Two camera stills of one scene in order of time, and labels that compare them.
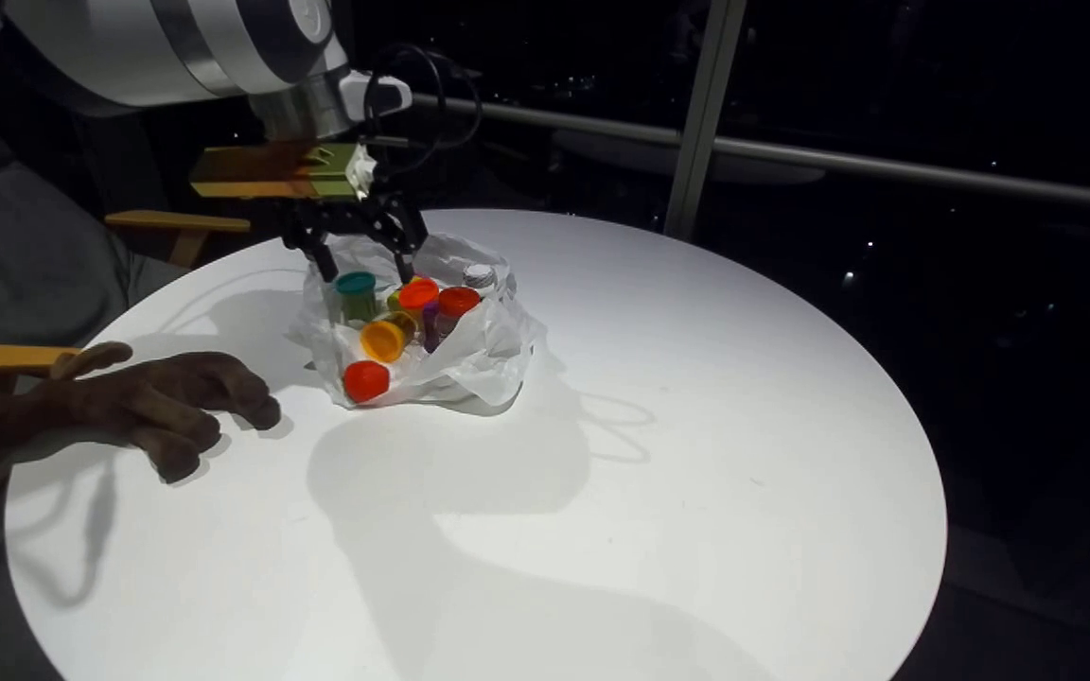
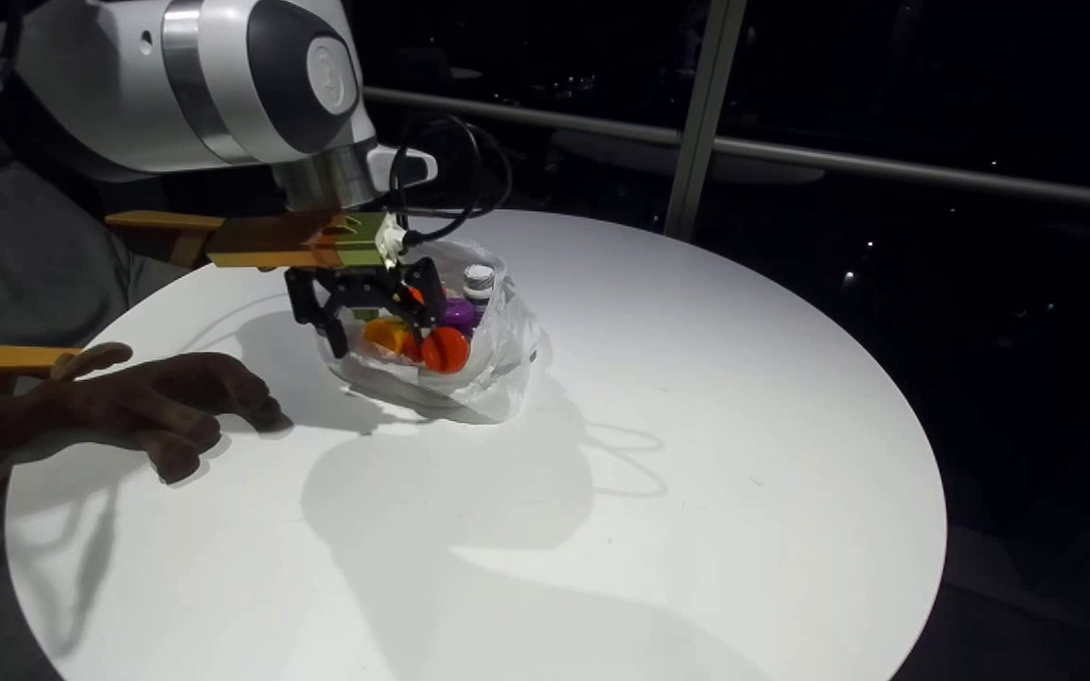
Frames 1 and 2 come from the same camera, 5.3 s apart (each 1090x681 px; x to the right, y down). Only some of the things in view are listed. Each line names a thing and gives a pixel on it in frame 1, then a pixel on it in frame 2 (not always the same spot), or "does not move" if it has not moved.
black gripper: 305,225 → 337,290
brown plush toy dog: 164,411 does not move
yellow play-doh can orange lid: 387,338 does not move
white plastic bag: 451,330 does not move
